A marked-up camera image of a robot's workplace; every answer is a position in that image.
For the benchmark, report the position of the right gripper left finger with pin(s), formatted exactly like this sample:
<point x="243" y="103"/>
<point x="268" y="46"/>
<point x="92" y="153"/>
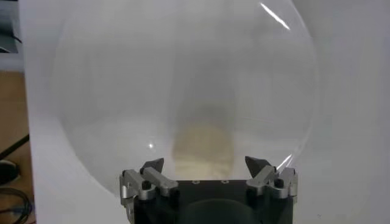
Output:
<point x="160" y="181"/>

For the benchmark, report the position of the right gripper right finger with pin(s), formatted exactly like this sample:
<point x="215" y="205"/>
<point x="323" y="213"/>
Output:
<point x="262" y="178"/>

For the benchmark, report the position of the large white plate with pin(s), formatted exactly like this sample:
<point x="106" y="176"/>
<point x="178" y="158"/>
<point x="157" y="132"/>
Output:
<point x="122" y="91"/>

